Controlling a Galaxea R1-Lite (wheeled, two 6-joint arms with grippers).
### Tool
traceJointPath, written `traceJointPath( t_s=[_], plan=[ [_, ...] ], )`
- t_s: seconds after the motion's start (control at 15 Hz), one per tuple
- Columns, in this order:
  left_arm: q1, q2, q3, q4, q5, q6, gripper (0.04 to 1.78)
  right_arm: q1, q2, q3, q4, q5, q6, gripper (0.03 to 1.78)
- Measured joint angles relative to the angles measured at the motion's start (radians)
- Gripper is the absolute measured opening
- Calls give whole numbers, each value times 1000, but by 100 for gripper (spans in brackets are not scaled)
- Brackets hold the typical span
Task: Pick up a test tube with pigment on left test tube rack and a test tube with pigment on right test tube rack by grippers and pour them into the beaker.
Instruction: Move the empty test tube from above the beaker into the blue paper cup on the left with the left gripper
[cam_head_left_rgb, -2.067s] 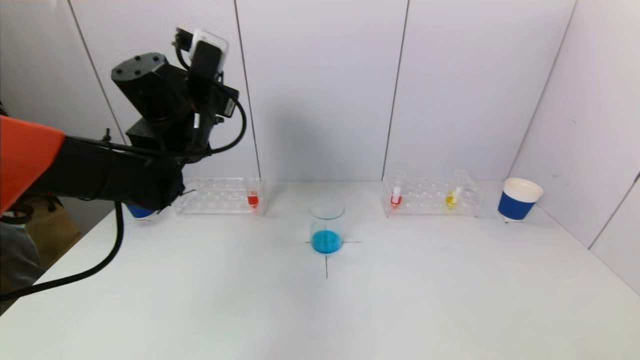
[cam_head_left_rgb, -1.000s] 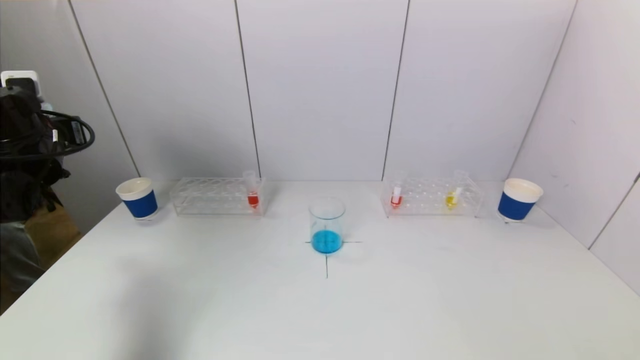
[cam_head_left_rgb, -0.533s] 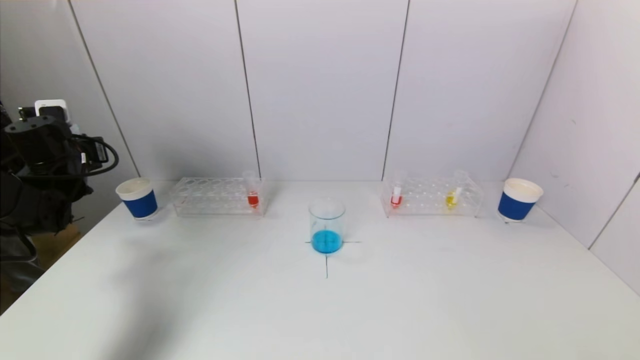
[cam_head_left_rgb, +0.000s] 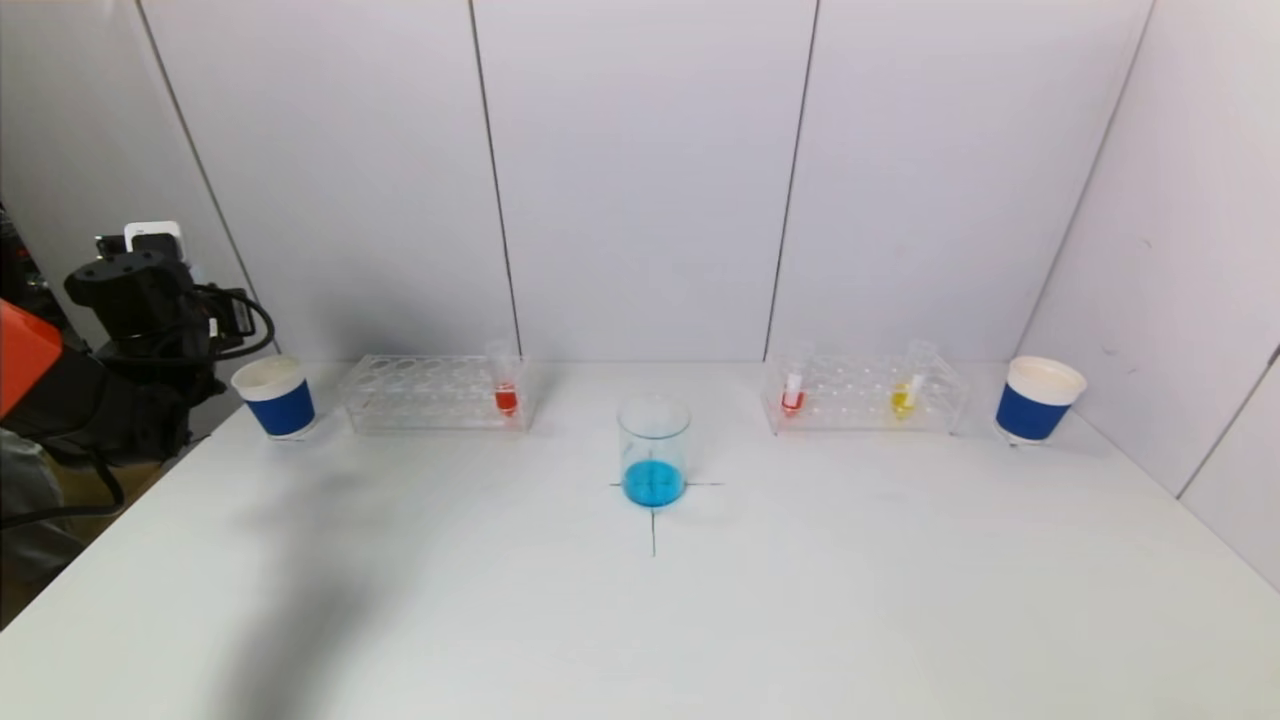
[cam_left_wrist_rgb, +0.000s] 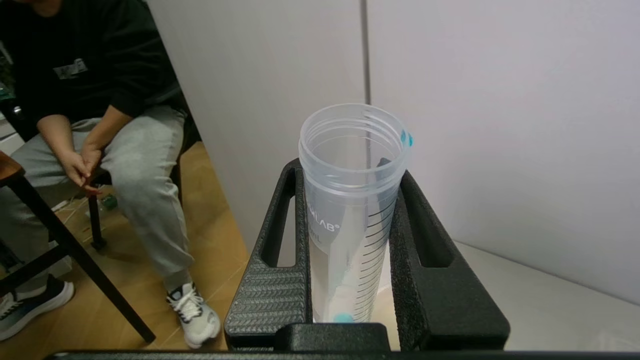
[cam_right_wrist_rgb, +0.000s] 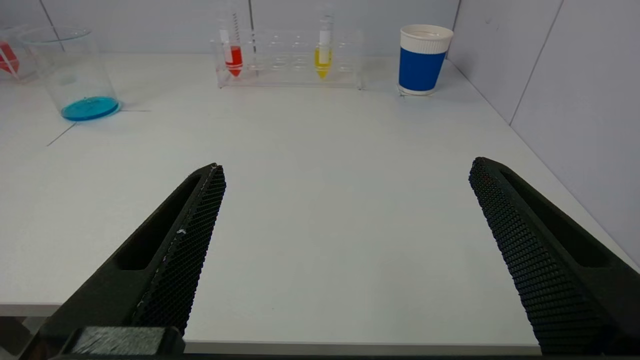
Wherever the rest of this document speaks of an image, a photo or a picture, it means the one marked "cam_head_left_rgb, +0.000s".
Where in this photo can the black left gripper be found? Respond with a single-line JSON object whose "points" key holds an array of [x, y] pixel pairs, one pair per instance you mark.
{"points": [[215, 315]]}

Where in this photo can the clear acrylic test tube rack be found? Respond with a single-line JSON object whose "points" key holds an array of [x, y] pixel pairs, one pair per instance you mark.
{"points": [[430, 395], [850, 395]]}

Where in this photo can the red pigment test tube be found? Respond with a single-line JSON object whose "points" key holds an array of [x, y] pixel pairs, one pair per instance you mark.
{"points": [[506, 400]]}

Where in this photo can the clear glass beaker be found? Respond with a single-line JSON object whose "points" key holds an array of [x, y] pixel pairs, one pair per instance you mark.
{"points": [[653, 470]]}

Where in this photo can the white labelled red pigment tube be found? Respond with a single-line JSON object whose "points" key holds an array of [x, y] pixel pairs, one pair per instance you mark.
{"points": [[792, 400]]}

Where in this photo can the yellow pigment test tube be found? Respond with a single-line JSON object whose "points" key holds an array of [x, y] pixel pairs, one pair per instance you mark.
{"points": [[901, 402]]}

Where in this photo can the blue white paper cup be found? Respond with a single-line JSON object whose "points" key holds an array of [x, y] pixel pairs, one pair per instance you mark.
{"points": [[283, 410], [1030, 412]]}

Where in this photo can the black office chair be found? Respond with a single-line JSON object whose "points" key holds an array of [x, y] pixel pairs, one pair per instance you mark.
{"points": [[20, 270]]}

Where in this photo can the person in grey clothes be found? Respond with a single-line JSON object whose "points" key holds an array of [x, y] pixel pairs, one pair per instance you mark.
{"points": [[30, 520]]}

